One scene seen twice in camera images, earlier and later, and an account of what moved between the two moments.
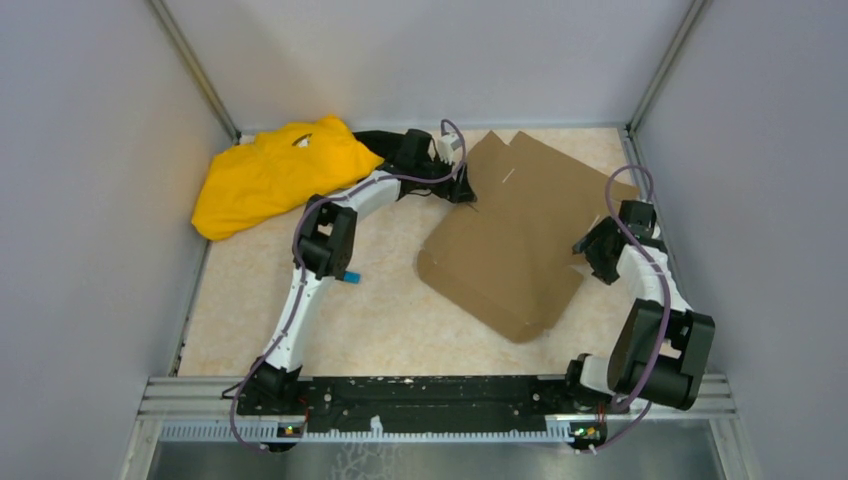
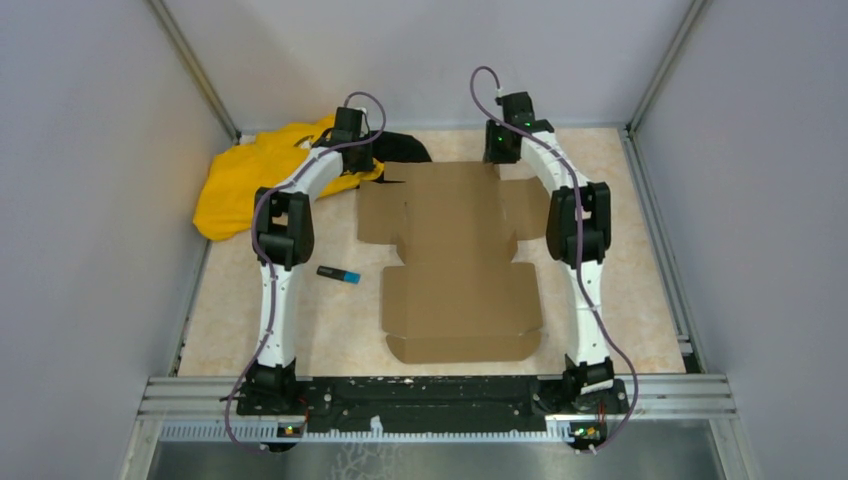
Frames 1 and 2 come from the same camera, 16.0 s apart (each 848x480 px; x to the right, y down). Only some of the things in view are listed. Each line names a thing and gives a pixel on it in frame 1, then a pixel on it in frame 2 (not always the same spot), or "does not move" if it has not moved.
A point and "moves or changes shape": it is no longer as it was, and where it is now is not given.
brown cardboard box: (509, 257) moves or changes shape
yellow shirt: (251, 184) does not move
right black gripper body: (604, 268) -> (495, 150)
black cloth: (387, 145) does not move
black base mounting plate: (418, 402) does not move
